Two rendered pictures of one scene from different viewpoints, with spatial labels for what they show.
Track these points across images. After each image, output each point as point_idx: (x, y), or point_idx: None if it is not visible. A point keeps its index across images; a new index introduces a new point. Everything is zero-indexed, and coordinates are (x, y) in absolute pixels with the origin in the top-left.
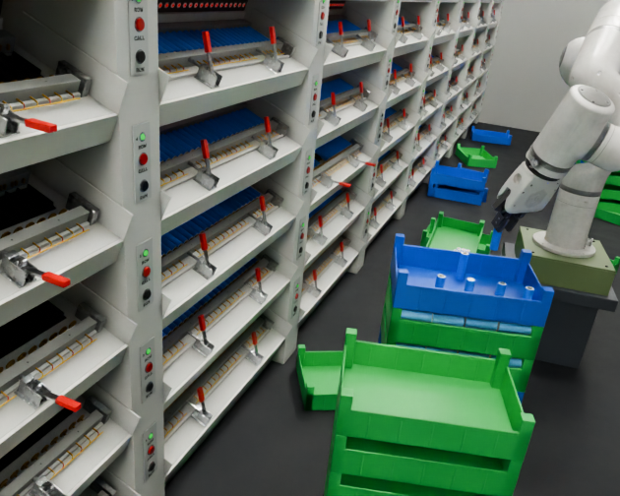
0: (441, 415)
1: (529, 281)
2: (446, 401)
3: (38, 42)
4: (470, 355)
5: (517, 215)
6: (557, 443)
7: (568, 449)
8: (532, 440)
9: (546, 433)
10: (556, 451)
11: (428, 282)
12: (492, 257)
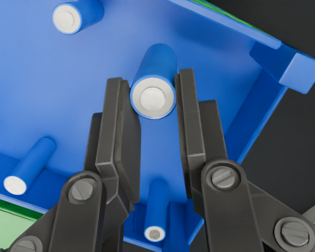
0: None
1: (246, 121)
2: (6, 222)
3: None
4: (31, 219)
5: (195, 211)
6: (308, 23)
7: (313, 35)
8: (282, 12)
9: (309, 5)
10: (296, 35)
11: None
12: (193, 12)
